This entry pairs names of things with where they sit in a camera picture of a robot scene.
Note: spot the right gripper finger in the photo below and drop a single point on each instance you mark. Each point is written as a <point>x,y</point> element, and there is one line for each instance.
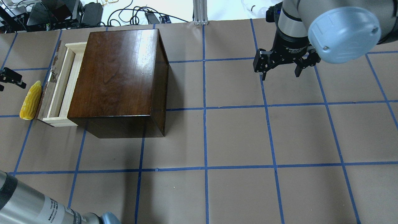
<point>311,60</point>
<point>265,61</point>

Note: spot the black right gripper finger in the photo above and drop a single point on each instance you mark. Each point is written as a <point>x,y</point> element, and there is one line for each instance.
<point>10,76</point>

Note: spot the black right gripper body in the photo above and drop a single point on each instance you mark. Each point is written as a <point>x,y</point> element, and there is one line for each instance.
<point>290,45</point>

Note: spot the yellow corn cob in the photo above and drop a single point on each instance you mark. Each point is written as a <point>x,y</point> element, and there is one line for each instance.
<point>31,102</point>

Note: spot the light wood drawer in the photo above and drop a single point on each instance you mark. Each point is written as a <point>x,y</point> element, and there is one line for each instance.
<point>60,85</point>

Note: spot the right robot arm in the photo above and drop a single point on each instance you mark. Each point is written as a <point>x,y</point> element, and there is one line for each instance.
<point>335,31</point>

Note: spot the dark wooden drawer cabinet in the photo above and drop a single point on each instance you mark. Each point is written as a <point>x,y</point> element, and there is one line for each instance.
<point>121,89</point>

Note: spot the black power adapter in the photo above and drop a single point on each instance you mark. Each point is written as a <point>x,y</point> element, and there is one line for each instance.
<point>92,13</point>

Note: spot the aluminium frame post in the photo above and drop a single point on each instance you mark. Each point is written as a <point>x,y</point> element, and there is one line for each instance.
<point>200,12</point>

